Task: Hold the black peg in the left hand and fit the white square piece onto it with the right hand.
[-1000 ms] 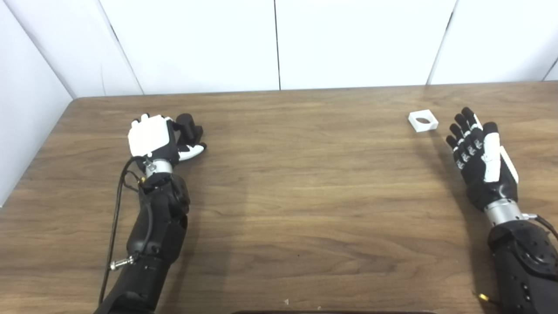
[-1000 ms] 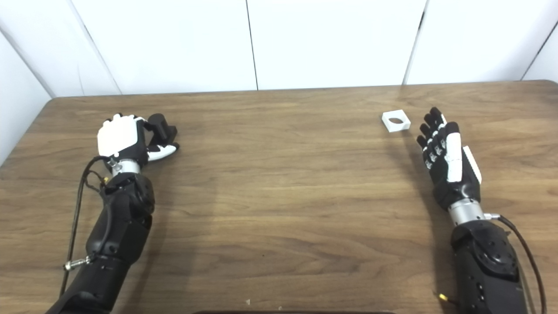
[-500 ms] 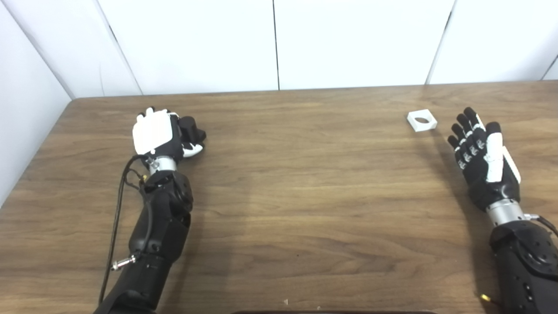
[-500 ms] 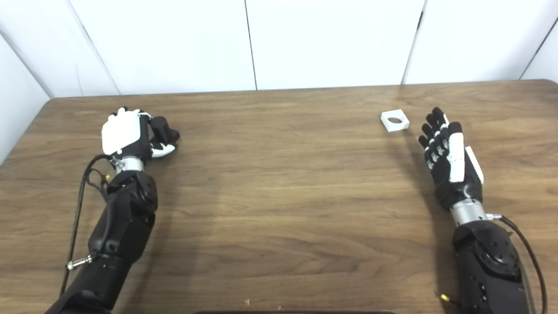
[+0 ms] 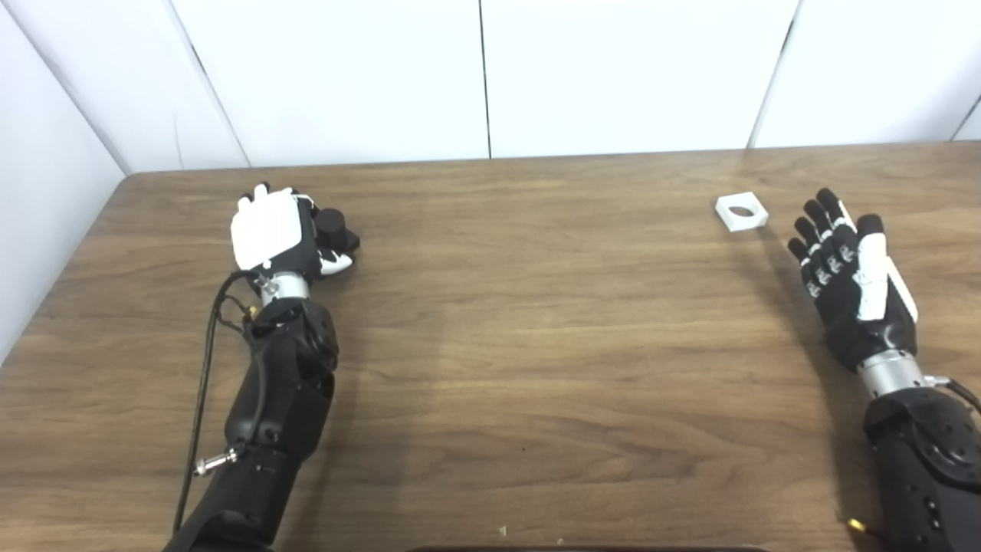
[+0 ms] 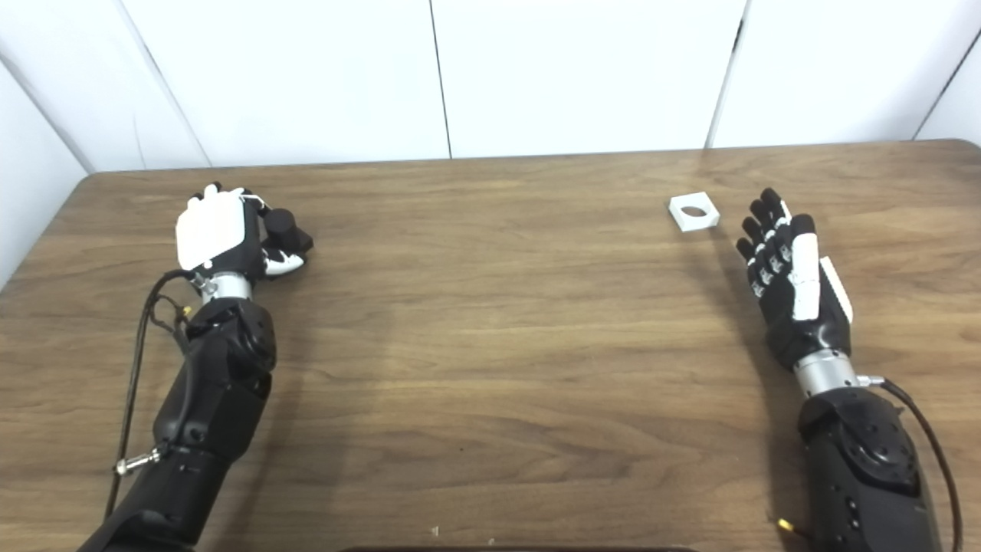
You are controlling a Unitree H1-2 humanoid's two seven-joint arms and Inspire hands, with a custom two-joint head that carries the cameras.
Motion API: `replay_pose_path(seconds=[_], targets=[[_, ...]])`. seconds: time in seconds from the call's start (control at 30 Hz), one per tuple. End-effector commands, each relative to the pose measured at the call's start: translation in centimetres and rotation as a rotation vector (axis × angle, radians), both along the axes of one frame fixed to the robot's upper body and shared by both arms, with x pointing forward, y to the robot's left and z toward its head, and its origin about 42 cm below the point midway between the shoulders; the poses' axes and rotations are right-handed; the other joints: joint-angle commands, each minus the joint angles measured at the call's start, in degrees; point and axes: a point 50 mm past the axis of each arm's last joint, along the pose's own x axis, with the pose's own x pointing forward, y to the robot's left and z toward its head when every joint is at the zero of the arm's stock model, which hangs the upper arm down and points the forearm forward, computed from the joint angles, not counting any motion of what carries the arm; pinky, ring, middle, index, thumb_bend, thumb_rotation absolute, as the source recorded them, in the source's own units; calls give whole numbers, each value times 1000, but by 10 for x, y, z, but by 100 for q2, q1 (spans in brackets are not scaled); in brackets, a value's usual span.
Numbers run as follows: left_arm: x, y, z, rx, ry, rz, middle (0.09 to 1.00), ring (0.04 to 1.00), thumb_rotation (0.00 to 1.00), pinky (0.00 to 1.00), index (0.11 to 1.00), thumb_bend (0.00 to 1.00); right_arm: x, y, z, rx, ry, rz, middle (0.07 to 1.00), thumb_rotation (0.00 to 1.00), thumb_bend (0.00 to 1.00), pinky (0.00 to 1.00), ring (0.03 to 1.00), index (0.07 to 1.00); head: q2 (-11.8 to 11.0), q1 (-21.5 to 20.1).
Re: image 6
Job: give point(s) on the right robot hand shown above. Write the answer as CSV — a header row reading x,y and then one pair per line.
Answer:
x,y
797,322

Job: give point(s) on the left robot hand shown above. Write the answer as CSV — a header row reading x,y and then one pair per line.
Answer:
x,y
211,230

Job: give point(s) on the black peg with square base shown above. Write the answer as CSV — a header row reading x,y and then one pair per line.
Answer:
x,y
282,226

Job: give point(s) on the white square piece with hole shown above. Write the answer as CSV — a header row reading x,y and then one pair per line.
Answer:
x,y
703,220

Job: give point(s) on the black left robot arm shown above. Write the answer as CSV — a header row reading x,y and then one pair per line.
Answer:
x,y
214,399

